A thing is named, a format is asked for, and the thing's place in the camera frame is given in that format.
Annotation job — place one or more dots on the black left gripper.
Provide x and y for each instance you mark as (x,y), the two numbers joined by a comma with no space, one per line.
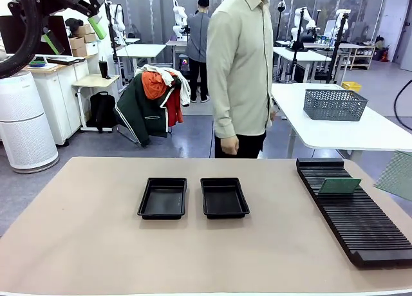
(58,0)

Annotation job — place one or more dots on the black ESD tray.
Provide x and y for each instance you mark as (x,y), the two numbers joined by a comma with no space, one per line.
(162,199)
(223,199)

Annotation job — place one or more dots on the small green circuit board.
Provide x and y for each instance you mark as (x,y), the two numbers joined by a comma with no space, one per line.
(339,186)

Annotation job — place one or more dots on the large green circuit board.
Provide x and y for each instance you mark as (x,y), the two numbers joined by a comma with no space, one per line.
(397,177)

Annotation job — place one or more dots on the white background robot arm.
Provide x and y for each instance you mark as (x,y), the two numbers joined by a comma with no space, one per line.
(342,21)
(305,19)
(180,17)
(116,17)

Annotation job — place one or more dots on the person right forearm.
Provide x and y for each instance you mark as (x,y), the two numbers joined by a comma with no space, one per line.
(225,116)

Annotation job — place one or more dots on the person right hand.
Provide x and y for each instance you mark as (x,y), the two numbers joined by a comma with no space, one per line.
(230,145)

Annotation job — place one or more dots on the person left hand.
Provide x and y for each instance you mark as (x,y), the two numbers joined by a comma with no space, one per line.
(273,115)

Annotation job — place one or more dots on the cardboard box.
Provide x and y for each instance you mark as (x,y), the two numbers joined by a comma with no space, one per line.
(84,29)
(76,43)
(89,38)

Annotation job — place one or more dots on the black cap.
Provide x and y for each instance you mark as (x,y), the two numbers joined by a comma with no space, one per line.
(73,22)

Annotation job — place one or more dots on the white storage box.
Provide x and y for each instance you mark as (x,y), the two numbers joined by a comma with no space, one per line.
(91,49)

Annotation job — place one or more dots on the black keyboard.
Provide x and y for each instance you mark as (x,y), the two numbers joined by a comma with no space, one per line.
(66,60)

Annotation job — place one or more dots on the black tumbler with straw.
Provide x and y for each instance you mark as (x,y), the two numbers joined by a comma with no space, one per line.
(103,69)

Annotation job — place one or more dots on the green and blue dish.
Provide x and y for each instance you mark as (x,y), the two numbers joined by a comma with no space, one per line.
(37,63)

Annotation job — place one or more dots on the small wooden side table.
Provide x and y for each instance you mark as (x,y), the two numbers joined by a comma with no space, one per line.
(96,81)

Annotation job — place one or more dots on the white cabinet wooden top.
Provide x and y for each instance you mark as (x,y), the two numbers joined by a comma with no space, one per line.
(61,96)

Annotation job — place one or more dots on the black computer monitor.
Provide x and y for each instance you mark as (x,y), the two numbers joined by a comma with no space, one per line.
(9,35)

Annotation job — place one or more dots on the white background work table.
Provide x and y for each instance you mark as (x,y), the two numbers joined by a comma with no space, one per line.
(141,49)
(299,56)

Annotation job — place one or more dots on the black backpack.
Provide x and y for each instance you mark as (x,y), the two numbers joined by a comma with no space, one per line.
(102,111)

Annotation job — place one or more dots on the orange garment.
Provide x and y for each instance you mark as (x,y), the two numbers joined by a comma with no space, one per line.
(154,85)

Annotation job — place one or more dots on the dark green jacket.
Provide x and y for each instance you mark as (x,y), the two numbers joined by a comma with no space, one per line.
(138,112)

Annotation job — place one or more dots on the white air purifier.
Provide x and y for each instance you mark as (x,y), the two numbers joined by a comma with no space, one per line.
(25,125)

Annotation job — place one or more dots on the person in grey jacket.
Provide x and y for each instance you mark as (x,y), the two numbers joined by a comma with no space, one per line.
(198,38)

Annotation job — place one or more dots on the white garment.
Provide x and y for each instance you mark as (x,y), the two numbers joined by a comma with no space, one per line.
(185,90)

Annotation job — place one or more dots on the red garment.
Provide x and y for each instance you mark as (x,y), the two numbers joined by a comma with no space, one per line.
(174,111)

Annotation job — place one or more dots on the person in beige shirt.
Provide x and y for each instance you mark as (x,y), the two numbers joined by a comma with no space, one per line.
(241,67)

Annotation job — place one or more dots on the grey mesh basket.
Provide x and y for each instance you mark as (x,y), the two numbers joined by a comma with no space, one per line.
(334,104)

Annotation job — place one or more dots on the white rounded table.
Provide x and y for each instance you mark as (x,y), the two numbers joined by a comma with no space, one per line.
(338,132)

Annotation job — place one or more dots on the yellow bin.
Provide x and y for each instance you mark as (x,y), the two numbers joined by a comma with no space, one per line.
(351,86)

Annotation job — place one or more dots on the black slotted board rack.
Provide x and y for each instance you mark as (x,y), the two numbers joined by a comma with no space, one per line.
(357,218)

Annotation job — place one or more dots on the black camera tripod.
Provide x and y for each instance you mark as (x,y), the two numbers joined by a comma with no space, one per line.
(295,48)
(337,48)

